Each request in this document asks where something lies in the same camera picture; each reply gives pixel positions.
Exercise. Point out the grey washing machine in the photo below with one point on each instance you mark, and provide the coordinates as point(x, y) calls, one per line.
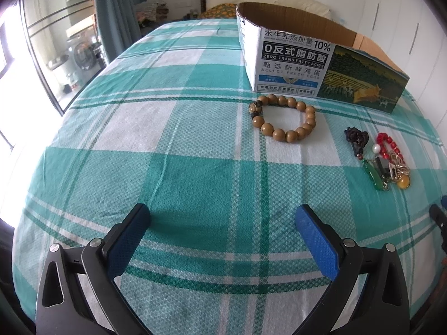
point(85, 57)

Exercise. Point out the amber charm keyring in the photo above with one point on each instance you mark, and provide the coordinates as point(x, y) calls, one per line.
point(401, 181)

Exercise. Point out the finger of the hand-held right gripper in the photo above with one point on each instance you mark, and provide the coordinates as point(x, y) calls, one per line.
point(444, 202)
point(439, 218)

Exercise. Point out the teal checked tablecloth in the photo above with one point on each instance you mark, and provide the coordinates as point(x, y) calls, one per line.
point(167, 167)

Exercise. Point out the cardboard box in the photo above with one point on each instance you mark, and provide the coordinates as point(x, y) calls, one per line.
point(290, 66)

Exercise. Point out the black-framed window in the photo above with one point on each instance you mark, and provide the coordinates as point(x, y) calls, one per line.
point(8, 76)

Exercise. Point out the white wardrobe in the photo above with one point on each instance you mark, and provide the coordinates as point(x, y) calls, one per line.
point(401, 10)

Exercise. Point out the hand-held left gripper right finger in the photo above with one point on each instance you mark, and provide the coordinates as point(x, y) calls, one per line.
point(316, 240)

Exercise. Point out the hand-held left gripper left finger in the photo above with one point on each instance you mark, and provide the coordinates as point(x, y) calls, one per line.
point(127, 240)

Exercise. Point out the pile of clothes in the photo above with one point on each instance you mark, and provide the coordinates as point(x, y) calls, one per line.
point(150, 12)

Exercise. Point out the black-framed sliding glass door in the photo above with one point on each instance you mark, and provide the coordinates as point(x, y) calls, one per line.
point(45, 59)

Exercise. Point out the blue-grey curtain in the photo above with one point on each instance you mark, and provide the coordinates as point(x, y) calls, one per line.
point(115, 14)

